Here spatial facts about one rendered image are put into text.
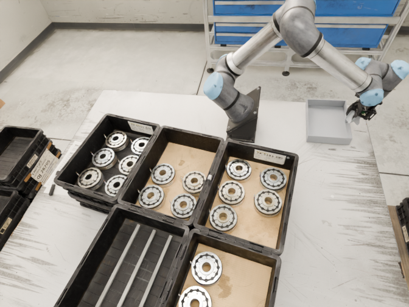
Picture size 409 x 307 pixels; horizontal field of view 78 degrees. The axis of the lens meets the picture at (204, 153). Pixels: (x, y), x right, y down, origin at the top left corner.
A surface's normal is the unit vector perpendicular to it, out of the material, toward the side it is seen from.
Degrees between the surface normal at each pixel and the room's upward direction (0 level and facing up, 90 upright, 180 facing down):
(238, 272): 0
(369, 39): 90
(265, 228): 0
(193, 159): 0
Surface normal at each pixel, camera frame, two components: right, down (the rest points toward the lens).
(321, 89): -0.08, -0.59
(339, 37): -0.19, 0.80
